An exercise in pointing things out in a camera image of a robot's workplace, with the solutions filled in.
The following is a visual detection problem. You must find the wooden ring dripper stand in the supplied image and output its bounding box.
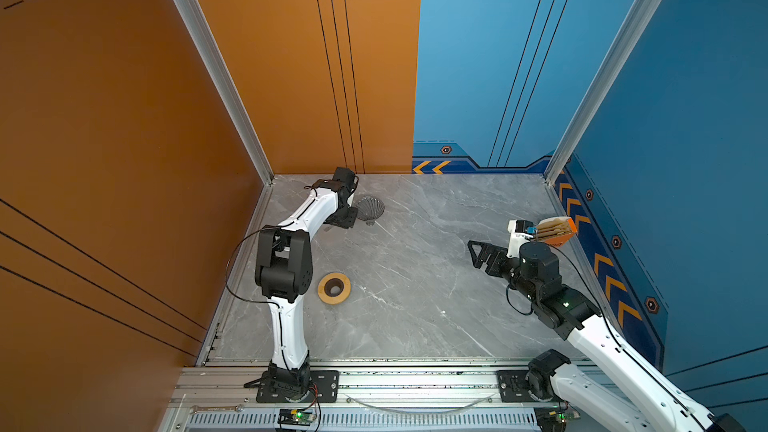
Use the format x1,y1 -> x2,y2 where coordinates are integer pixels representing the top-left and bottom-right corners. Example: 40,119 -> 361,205
318,272 -> 352,305

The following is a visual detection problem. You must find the aluminium corner post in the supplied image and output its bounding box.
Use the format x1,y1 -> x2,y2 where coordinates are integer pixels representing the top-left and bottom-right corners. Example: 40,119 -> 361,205
173,0 -> 274,186
544,0 -> 663,186

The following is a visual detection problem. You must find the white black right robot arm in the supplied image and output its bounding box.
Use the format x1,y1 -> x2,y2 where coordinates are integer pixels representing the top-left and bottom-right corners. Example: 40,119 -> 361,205
468,241 -> 743,431

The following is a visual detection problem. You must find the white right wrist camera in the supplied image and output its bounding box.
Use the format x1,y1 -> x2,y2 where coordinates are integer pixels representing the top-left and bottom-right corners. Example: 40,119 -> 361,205
506,220 -> 536,258

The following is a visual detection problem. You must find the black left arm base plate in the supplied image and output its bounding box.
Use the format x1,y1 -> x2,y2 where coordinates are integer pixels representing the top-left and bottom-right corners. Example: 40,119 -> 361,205
256,368 -> 340,405

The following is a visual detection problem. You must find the aluminium left corner post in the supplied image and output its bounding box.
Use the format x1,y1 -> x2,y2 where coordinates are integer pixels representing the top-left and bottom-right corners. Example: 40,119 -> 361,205
173,0 -> 274,186

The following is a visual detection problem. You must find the green circuit board right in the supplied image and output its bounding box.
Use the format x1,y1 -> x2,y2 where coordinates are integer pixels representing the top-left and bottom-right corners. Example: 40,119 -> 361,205
535,409 -> 581,432

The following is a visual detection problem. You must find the clear cable loop on rail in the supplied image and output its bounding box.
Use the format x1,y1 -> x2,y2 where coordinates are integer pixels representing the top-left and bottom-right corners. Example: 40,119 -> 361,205
344,394 -> 496,416

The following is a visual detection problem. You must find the aluminium front rail frame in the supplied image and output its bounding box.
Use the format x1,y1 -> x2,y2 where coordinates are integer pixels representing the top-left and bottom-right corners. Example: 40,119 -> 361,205
157,357 -> 667,432

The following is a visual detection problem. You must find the green circuit board left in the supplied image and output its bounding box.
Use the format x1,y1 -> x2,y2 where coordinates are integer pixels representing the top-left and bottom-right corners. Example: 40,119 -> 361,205
276,409 -> 318,431

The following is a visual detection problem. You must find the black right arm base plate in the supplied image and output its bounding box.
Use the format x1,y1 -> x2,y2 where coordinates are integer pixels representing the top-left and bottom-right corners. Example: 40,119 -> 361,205
496,370 -> 546,403

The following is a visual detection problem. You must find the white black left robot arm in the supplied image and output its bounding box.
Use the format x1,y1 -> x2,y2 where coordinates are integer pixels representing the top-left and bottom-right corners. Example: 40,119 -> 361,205
255,167 -> 358,394

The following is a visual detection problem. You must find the green circuit board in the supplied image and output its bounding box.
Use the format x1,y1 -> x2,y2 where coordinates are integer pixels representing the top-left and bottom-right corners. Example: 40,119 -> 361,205
276,409 -> 318,431
535,409 -> 581,432

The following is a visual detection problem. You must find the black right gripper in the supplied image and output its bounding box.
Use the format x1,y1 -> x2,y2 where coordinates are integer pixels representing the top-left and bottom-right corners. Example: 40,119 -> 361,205
467,240 -> 541,305

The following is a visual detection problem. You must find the aluminium right corner post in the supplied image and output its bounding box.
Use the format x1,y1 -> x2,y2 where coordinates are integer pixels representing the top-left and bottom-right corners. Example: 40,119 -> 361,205
544,0 -> 663,186

